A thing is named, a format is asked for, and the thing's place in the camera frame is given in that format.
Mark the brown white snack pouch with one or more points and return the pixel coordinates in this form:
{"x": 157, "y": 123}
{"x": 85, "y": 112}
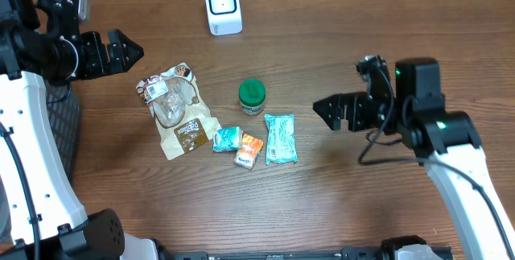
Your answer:
{"x": 183, "y": 120}

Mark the green lid spice jar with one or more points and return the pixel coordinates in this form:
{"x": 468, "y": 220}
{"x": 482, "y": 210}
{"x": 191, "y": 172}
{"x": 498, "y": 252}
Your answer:
{"x": 252, "y": 96}

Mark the grey plastic mesh basket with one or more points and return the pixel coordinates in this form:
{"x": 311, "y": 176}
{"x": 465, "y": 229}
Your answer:
{"x": 64, "y": 114}

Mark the white barcode scanner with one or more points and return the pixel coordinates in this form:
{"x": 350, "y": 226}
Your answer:
{"x": 224, "y": 17}

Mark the teal box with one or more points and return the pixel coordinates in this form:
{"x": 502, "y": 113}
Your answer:
{"x": 227, "y": 139}

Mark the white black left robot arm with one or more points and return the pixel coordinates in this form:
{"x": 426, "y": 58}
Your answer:
{"x": 41, "y": 45}

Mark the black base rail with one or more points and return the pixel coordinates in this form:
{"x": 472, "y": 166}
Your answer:
{"x": 363, "y": 253}

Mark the teal white packet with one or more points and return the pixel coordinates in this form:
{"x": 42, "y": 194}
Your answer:
{"x": 280, "y": 146}

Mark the orange small box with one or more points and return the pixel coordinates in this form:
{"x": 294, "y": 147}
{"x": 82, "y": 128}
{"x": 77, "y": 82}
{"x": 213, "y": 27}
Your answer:
{"x": 247, "y": 155}

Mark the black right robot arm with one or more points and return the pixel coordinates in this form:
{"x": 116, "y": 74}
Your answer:
{"x": 446, "y": 144}

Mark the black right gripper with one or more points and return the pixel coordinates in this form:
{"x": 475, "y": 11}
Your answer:
{"x": 358, "y": 109}

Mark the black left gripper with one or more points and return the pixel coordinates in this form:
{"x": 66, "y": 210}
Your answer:
{"x": 101, "y": 64}

